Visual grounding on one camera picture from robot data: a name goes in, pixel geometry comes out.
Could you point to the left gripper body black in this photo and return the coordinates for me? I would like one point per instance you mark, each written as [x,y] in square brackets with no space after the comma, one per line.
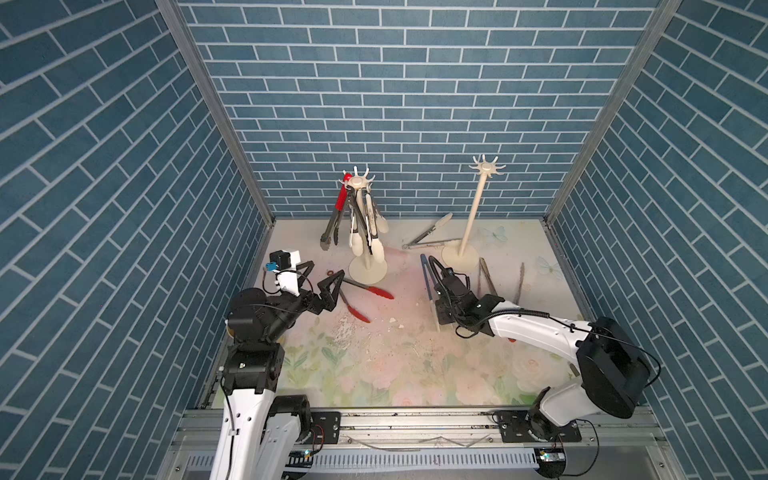
[310,304]

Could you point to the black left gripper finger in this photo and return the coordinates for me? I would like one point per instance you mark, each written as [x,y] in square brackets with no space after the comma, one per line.
[330,289]
[304,269]

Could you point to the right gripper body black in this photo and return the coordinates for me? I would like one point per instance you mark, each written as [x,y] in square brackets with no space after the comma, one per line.
[445,315]

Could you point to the red ring steel tongs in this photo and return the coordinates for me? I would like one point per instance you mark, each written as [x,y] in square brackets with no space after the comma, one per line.
[331,233]

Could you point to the black silicone tongs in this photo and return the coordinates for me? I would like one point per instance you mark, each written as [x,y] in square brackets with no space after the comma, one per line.
[365,229]

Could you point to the blue wooden tip tongs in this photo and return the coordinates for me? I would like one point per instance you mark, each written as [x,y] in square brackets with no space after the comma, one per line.
[430,287]

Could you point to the cream silicone steel tongs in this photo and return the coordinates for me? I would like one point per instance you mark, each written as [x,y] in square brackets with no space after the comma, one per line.
[375,244]

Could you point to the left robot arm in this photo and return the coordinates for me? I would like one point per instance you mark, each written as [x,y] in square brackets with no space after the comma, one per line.
[259,428]

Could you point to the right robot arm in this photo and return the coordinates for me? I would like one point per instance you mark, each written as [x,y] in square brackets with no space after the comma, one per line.
[611,372]

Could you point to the red tip grey tongs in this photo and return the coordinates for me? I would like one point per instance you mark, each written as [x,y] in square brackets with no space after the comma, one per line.
[359,299]

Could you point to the cream utensil rack left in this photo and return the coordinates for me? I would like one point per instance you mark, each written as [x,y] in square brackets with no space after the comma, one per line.
[364,269]

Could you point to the cream utensil rack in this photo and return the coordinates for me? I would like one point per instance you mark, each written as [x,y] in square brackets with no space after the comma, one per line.
[364,269]
[464,256]

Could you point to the cream utensil rack right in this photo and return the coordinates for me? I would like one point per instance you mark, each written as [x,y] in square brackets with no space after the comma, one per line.
[464,256]

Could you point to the steel tongs red handles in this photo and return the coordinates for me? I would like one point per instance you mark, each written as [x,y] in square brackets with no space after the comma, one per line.
[485,275]

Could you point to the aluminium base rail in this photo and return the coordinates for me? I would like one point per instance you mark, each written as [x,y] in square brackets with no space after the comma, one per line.
[475,442]

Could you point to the aluminium corner post right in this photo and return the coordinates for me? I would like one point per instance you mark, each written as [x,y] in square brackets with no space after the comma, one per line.
[656,26]

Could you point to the aluminium corner post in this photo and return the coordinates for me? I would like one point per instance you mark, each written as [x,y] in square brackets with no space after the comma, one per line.
[181,33]
[656,26]

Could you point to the aluminium corner post left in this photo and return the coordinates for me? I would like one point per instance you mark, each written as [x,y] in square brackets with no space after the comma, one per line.
[181,33]

